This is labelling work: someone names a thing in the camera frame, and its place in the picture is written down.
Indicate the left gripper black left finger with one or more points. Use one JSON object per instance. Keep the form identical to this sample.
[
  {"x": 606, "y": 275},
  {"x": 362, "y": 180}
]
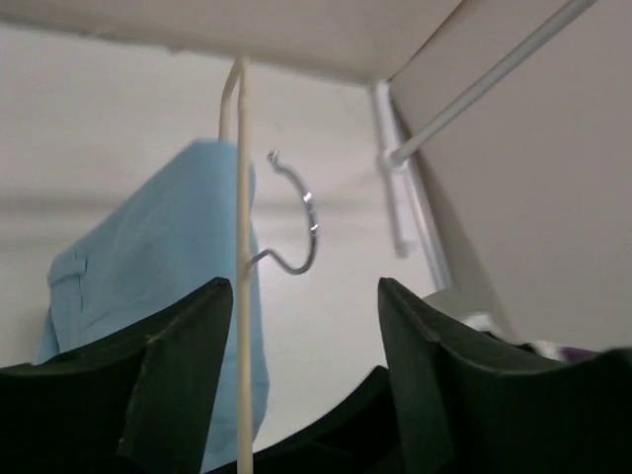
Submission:
[{"x": 137, "y": 401}]

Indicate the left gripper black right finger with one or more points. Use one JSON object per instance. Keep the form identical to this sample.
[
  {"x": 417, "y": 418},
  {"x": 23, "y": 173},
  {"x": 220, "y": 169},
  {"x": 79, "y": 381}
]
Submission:
[{"x": 467, "y": 403}]

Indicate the light blue trousers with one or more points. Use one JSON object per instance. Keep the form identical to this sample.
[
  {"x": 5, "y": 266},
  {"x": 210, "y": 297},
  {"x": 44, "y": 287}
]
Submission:
[{"x": 172, "y": 236}]

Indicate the cream plastic hanger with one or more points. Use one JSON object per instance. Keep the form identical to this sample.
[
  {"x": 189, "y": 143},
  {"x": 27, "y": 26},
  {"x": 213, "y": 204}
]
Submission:
[{"x": 238, "y": 80}]

